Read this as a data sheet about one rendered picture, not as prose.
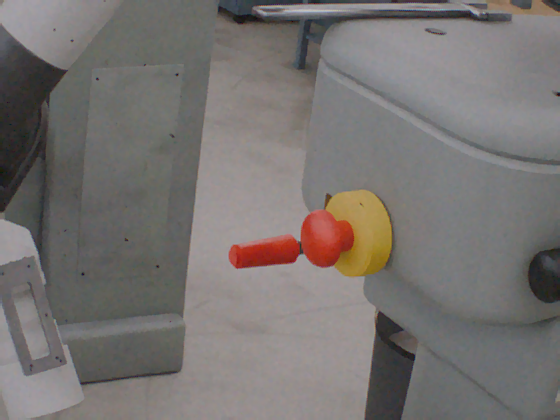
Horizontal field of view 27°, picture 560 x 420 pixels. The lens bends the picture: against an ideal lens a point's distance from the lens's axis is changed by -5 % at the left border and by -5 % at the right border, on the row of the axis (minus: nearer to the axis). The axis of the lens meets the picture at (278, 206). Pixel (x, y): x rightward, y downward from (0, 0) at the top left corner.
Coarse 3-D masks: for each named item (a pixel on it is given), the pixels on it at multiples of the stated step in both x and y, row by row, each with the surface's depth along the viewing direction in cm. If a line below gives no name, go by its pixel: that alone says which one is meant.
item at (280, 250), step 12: (264, 240) 95; (276, 240) 96; (288, 240) 96; (240, 252) 94; (252, 252) 94; (264, 252) 95; (276, 252) 95; (288, 252) 96; (300, 252) 97; (240, 264) 94; (252, 264) 95; (264, 264) 95; (276, 264) 96; (288, 264) 97
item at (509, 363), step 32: (384, 288) 102; (416, 320) 99; (448, 320) 95; (544, 320) 86; (448, 352) 95; (480, 352) 92; (512, 352) 89; (544, 352) 86; (480, 384) 93; (512, 384) 89; (544, 384) 87; (544, 416) 88
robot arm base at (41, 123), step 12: (36, 120) 108; (48, 120) 109; (36, 132) 108; (36, 144) 108; (24, 156) 108; (36, 156) 109; (12, 168) 109; (24, 168) 109; (0, 180) 110; (12, 180) 109; (0, 192) 108; (12, 192) 109; (0, 204) 109
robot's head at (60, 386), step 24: (24, 288) 90; (0, 312) 90; (24, 312) 91; (0, 336) 91; (0, 360) 91; (0, 384) 91; (24, 384) 90; (48, 384) 90; (72, 384) 92; (24, 408) 90; (48, 408) 90
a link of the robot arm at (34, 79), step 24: (0, 24) 102; (0, 48) 102; (24, 48) 101; (0, 72) 102; (24, 72) 102; (48, 72) 103; (0, 96) 103; (24, 96) 104; (0, 120) 104; (24, 120) 106; (0, 144) 105; (24, 144) 108; (0, 168) 108
